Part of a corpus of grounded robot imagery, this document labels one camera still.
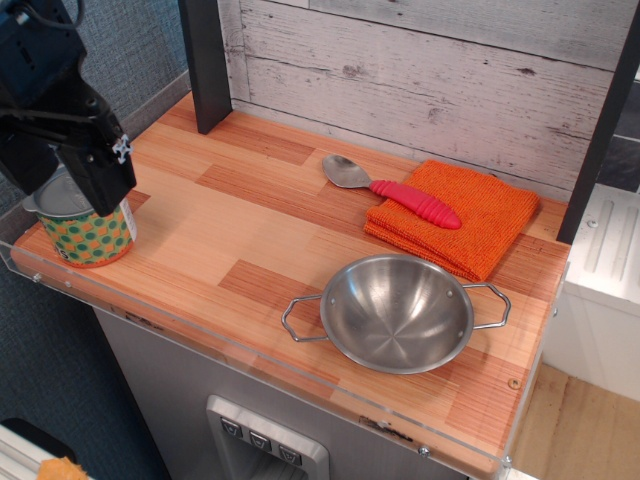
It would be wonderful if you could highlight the steel bowl with handles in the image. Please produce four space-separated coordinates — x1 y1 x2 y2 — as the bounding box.
281 253 512 376

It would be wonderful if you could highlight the clear acrylic table guard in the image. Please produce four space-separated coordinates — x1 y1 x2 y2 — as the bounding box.
1 199 569 479

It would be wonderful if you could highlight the dark grey right post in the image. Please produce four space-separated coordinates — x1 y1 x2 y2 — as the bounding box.
556 2 639 245

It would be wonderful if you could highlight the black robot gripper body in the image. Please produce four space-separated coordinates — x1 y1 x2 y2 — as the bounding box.
1 1 123 146

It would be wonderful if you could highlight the grey toy fridge cabinet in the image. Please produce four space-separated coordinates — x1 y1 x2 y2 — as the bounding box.
97 310 508 479

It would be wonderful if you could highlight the folded orange cloth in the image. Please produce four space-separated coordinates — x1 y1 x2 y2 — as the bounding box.
364 160 540 282

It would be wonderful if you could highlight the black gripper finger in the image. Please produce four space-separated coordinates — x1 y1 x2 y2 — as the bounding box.
1 115 59 195
58 134 137 217

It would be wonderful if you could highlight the silver dispenser panel with buttons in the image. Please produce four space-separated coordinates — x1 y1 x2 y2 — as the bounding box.
206 395 331 479

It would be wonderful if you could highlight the spoon with pink handle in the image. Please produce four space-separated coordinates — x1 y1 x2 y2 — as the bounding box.
322 154 462 230

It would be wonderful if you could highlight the white ribbed cabinet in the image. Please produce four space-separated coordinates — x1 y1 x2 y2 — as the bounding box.
542 184 639 400

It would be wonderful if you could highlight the dark grey post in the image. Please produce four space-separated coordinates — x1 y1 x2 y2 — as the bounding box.
556 2 639 245
178 0 233 134

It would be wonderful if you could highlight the dark grey left post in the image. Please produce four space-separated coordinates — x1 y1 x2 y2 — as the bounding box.
178 0 233 134

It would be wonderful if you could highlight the green orange dotted can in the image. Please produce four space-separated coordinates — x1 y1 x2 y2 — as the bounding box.
22 166 137 268

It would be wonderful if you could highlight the black white object bottom left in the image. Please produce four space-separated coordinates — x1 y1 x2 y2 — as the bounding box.
1 425 77 480

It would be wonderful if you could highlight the orange object at corner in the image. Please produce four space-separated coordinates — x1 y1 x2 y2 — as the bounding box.
36 457 89 480

